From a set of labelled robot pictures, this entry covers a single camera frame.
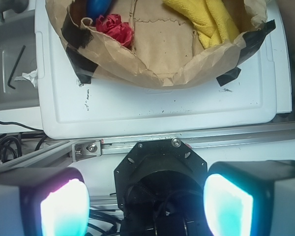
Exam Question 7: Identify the grey plastic bin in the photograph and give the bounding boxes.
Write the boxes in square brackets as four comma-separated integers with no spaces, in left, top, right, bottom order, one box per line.
[0,0,44,114]

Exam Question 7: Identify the yellow cloth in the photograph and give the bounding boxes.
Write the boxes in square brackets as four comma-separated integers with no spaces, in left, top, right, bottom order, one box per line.
[163,0,240,49]

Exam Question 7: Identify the aluminium extrusion rail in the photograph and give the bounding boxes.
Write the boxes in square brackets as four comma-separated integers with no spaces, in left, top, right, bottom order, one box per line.
[0,121,295,172]

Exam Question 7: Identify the brown paper bag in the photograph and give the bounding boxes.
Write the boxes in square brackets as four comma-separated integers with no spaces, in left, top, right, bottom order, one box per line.
[45,0,276,89]

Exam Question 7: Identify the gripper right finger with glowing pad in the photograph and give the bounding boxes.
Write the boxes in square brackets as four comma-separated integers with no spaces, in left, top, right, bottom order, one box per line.
[204,160,295,236]

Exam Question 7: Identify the black floor cables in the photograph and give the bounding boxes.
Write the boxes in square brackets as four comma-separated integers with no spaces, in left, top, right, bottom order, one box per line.
[0,115,49,170]

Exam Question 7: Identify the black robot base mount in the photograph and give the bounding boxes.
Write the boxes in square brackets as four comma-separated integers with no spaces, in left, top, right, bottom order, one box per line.
[114,147,211,236]

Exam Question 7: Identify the red crumpled paper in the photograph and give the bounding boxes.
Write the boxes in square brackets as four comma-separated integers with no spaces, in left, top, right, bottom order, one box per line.
[95,14,134,48]

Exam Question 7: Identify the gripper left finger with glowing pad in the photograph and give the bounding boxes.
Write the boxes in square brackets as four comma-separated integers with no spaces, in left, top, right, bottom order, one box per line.
[0,167,90,236]

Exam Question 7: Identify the blue plastic bottle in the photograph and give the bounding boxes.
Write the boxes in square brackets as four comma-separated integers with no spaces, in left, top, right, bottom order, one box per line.
[86,0,112,20]

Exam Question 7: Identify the black hex key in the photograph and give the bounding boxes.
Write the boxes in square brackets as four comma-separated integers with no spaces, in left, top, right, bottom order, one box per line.
[7,45,26,89]

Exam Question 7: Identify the white crumpled paper scrap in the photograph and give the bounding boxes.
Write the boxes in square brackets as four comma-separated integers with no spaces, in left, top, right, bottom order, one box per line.
[14,69,38,89]

